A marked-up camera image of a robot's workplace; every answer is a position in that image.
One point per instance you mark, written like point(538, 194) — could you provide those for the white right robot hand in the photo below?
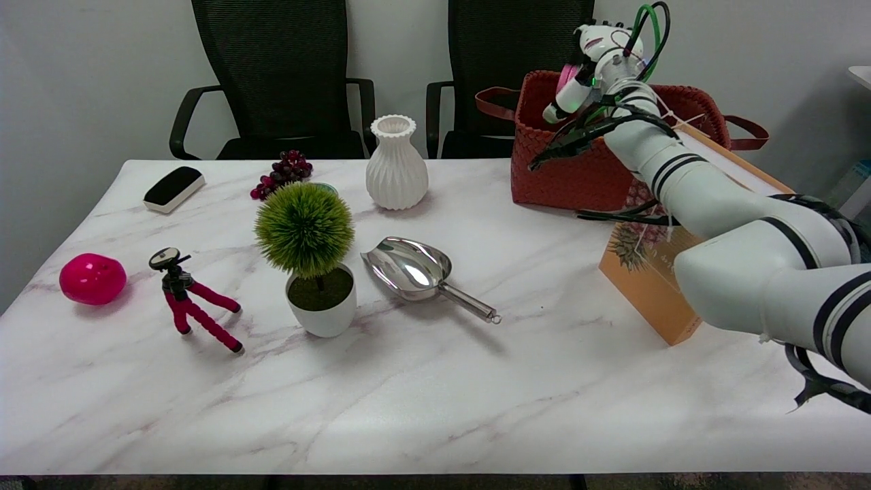
point(599, 51)

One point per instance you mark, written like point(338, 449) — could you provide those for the silver metal scoop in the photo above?
point(412, 269)

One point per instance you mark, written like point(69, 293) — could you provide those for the red flexible mini tripod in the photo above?
point(197, 309)

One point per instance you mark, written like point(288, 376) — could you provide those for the purple grape bunch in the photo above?
point(282, 173)

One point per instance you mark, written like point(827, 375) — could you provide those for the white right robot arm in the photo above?
point(748, 238)

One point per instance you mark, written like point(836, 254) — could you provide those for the black white board eraser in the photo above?
point(173, 187)

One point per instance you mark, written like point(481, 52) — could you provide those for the black mesh office chair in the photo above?
point(272, 75)
point(503, 47)

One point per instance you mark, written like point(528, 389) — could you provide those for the magenta round ball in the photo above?
point(92, 279)

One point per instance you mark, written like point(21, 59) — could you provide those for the white side desk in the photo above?
point(861, 75)

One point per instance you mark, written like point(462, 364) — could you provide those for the green ball plant white pot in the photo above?
point(306, 231)

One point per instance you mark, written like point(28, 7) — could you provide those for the orange pineapple book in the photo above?
point(646, 286)

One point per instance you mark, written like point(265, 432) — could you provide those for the small teal round item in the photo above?
point(326, 186)

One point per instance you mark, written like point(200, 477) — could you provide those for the white ribbed vase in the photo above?
point(396, 170)

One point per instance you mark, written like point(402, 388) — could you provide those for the pink gum jar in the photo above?
point(566, 78)

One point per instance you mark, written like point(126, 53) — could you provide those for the red woven basket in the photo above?
point(565, 177)

